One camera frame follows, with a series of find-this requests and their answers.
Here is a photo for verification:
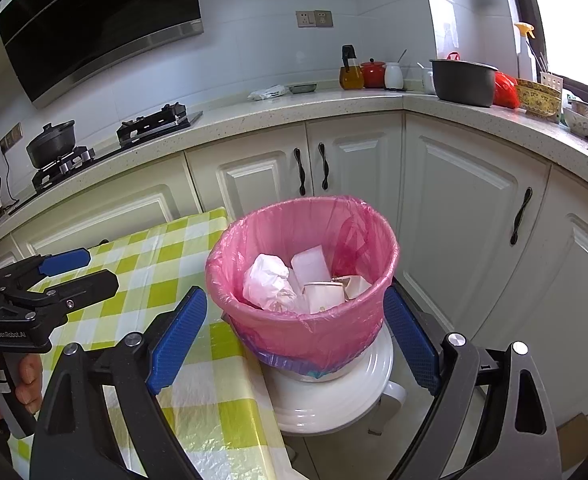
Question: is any white ceramic jar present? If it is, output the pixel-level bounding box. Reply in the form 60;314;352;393
384;50;407;92

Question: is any black cabinet handle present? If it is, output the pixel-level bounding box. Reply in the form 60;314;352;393
294;148;307;197
318;143;331;191
510;187;533;246

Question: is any black range hood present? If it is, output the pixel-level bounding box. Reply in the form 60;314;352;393
0;0;205;110

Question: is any black cooking pot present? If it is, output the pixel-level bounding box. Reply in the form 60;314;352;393
26;120;77;168

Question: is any white foam box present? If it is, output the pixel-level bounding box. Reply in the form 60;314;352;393
291;245;332;286

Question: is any white tissue pile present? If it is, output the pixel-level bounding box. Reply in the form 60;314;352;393
244;254;299;311

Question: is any black burner grate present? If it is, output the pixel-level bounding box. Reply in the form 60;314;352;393
116;102;192;147
32;146;97;192

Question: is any brown cardboard box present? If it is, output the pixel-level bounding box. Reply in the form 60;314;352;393
556;412;588;456

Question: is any yellow-capped spray bottle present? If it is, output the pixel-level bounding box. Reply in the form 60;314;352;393
514;22;537;81

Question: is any trash bin with pink liner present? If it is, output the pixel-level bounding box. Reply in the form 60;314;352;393
205;196;401;380

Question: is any green checked tablecloth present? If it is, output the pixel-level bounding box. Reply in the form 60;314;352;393
0;207;299;480

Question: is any brown wall socket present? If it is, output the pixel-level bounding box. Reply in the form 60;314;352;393
0;122;23;153

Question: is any grey cooker pot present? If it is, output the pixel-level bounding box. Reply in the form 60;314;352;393
430;58;499;107

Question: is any yellow patterned bowl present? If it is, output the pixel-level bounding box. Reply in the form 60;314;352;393
516;78;565;121

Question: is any white kitchen base cabinet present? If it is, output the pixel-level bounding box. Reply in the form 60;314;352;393
0;110;588;461

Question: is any white plastic bag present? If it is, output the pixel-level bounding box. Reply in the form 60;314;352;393
248;85;289;101

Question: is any white plastic stool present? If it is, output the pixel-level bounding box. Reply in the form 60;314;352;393
261;330;407;436

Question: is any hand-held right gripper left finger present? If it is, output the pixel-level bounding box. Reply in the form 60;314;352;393
30;286;209;480

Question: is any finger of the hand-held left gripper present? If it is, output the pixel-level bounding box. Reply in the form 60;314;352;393
4;269;119;321
0;248;92;291

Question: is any black glass gas cooktop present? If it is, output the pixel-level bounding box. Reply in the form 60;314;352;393
0;102;203;213

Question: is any red plastic bag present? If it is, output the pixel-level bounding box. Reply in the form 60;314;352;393
446;52;521;109

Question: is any white chopstick holder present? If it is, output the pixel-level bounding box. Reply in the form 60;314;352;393
536;52;563;87

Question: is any kitchen window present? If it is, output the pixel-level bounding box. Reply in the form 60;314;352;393
504;0;588;96

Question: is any white paper cup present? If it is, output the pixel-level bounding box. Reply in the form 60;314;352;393
303;281;347;313

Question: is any black power cable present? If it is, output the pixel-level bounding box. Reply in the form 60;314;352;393
0;151;19;208

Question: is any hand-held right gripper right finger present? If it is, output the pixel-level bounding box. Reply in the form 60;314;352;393
383;287;561;480

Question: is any red ceramic jar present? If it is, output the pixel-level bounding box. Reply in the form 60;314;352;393
361;58;387;89

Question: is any glass oil bottle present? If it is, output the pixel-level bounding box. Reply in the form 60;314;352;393
339;45;365;90

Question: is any person's left hand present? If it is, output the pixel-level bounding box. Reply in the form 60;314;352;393
0;346;44;423

